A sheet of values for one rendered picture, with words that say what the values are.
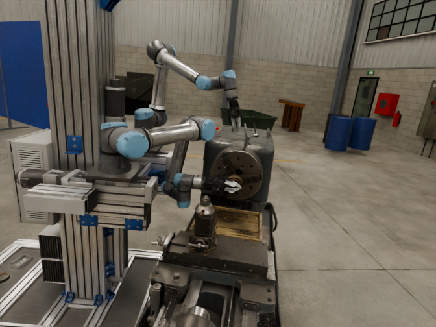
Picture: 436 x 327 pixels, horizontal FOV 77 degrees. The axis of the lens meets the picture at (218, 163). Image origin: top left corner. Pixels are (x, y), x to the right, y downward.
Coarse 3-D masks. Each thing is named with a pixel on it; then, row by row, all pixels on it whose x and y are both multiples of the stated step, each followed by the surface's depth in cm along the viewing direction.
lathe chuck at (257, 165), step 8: (224, 152) 164; (232, 152) 160; (240, 152) 159; (248, 152) 161; (216, 160) 163; (232, 160) 162; (240, 160) 161; (248, 160) 160; (256, 160) 159; (216, 168) 164; (224, 168) 164; (240, 168) 162; (248, 168) 161; (256, 168) 161; (224, 184) 167; (248, 184) 164; (256, 184) 164; (240, 192) 167; (248, 192) 166
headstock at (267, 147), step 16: (224, 128) 213; (240, 128) 219; (256, 128) 226; (208, 144) 177; (224, 144) 176; (240, 144) 176; (256, 144) 175; (272, 144) 177; (208, 160) 180; (272, 160) 176; (208, 176) 183; (208, 192) 187; (256, 192) 181
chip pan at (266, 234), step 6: (264, 210) 245; (264, 216) 234; (264, 222) 224; (264, 228) 215; (270, 228) 215; (264, 234) 207; (270, 234) 207; (264, 240) 199; (270, 240) 200; (270, 246) 193
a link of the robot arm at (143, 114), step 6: (144, 108) 178; (138, 114) 170; (144, 114) 170; (150, 114) 172; (138, 120) 171; (144, 120) 171; (150, 120) 173; (156, 120) 179; (138, 126) 172; (144, 126) 172; (150, 126) 174
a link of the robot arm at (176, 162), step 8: (184, 120) 150; (176, 144) 155; (184, 144) 155; (176, 152) 155; (184, 152) 156; (176, 160) 156; (176, 168) 156; (168, 176) 158; (168, 184) 158; (168, 192) 157
